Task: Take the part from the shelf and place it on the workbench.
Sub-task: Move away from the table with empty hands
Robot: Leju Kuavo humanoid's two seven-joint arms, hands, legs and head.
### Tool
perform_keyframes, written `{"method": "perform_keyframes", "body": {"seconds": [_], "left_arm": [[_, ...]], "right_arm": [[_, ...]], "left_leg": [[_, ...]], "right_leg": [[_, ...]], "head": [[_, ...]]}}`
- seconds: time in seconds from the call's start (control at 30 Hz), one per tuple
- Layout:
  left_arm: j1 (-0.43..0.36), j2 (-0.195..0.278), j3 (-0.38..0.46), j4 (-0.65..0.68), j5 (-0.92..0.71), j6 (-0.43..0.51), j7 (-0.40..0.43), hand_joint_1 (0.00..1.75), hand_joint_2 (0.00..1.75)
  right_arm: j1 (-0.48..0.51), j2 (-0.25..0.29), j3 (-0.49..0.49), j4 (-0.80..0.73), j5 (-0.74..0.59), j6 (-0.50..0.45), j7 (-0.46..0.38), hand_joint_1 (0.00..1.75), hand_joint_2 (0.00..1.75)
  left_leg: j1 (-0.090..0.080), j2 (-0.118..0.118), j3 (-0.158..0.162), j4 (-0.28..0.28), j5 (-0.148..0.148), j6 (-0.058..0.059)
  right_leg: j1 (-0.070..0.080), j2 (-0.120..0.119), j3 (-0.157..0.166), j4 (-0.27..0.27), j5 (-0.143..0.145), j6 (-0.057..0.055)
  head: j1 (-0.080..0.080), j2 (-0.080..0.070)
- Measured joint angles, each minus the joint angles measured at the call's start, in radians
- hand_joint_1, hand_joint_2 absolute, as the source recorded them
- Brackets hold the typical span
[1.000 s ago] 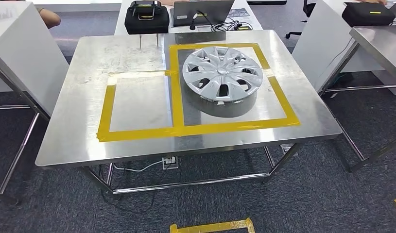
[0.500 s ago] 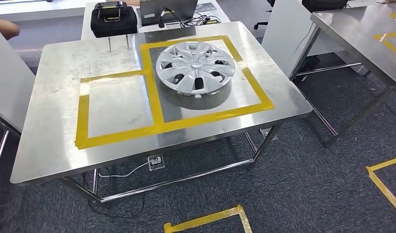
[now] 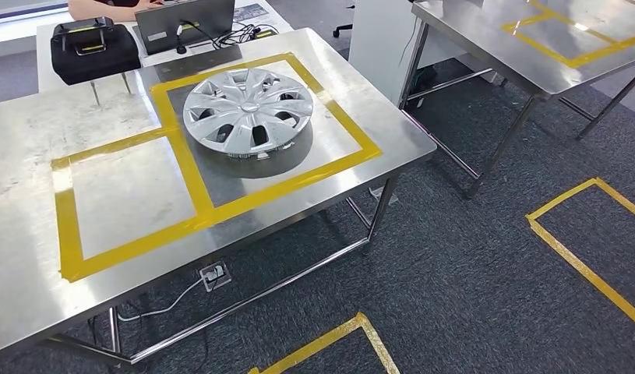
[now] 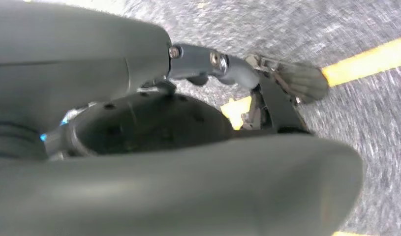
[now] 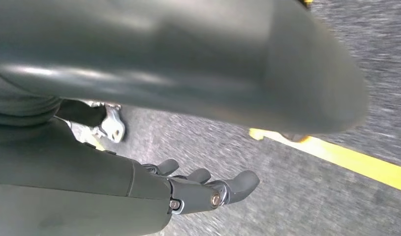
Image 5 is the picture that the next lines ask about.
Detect yellow floor tape square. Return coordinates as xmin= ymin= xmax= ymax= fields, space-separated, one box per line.
xmin=248 ymin=128 xmax=401 ymax=194

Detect silver robot ankle bracket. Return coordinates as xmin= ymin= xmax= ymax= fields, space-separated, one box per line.
xmin=86 ymin=101 xmax=126 ymax=144

